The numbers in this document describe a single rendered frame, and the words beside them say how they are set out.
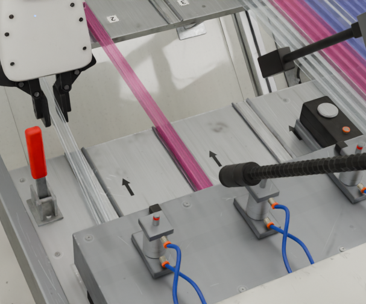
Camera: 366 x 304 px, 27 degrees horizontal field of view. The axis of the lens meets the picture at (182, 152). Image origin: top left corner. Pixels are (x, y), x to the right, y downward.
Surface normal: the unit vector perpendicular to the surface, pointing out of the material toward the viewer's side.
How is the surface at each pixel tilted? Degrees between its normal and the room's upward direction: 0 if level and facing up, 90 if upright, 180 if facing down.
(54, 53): 33
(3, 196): 42
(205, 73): 0
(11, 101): 0
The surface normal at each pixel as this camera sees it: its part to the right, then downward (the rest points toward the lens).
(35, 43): 0.40, 0.49
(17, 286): 0.35, -0.07
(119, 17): 0.07, -0.70
